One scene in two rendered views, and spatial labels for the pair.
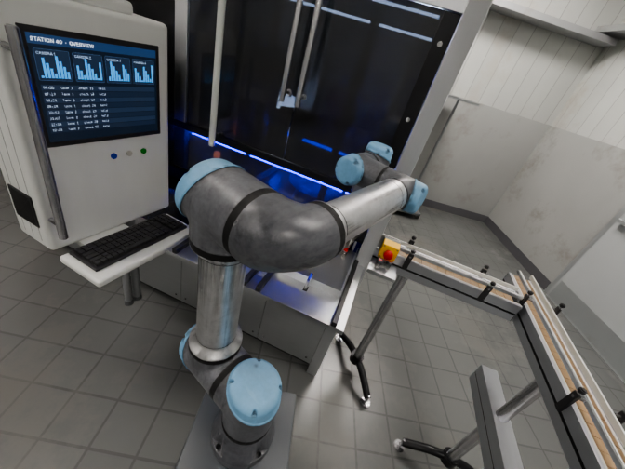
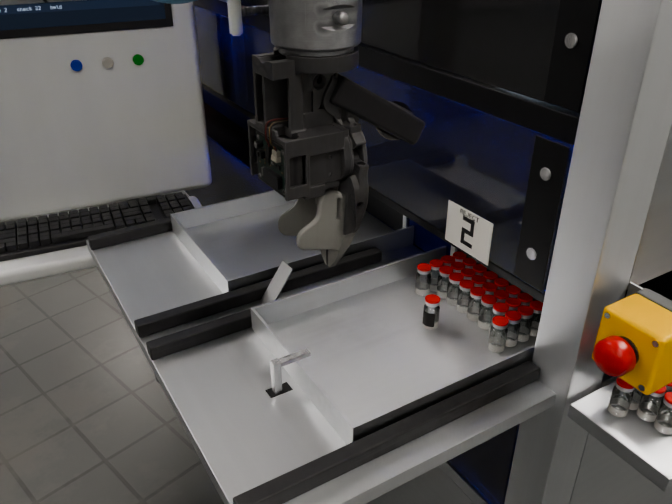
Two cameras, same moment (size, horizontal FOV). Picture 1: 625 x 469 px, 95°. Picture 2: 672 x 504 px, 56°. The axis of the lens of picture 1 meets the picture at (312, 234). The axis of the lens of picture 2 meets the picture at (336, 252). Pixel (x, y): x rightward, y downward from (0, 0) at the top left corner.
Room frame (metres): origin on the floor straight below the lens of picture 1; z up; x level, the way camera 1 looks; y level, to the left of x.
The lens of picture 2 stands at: (0.48, -0.53, 1.40)
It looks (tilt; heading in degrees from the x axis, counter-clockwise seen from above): 30 degrees down; 49
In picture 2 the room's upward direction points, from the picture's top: straight up
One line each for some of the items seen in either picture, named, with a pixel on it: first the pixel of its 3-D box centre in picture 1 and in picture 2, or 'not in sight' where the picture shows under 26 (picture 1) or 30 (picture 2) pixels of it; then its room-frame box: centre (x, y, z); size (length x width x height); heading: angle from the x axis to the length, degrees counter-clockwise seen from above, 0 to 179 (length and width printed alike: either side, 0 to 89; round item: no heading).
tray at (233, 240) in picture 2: not in sight; (290, 229); (1.05, 0.27, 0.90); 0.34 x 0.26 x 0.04; 170
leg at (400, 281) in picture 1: (377, 321); not in sight; (1.19, -0.50, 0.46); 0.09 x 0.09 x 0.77; 80
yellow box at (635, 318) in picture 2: (389, 249); (645, 340); (1.07, -0.33, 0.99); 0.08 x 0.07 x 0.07; 170
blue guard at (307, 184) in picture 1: (172, 144); (221, 56); (1.23, 0.74, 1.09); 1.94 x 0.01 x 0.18; 80
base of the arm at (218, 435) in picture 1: (245, 423); not in sight; (0.33, 0.02, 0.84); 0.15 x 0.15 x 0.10
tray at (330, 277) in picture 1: (322, 258); (407, 328); (1.00, -0.07, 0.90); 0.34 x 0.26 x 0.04; 170
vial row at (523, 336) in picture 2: not in sight; (482, 295); (1.13, -0.09, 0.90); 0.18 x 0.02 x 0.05; 80
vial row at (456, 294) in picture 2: not in sight; (470, 300); (1.10, -0.09, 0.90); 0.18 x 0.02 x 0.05; 80
